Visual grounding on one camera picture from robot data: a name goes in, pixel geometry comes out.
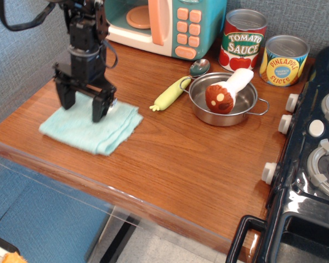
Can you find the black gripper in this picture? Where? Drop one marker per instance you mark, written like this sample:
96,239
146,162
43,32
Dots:
85,74

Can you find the light blue cloth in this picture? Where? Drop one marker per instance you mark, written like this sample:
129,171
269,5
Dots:
75,127

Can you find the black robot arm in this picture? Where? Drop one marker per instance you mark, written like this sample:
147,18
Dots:
87,26

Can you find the brown plush mushroom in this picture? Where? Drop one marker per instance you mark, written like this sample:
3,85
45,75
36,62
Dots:
221,96

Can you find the small steel pot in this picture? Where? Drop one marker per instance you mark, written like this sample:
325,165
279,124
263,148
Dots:
246,100

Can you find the teal toy microwave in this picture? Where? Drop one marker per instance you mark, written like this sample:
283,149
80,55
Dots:
179,29

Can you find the tomato sauce can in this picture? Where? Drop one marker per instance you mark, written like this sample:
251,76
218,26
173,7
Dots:
243,34

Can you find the orange object at corner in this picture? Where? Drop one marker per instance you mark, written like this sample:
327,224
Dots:
10,253

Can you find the pineapple slices can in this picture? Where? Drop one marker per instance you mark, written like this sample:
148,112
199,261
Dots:
283,60

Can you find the black toy stove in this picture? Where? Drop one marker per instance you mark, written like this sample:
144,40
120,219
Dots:
296,227

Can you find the spoon with yellow handle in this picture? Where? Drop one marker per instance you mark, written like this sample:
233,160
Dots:
169,96

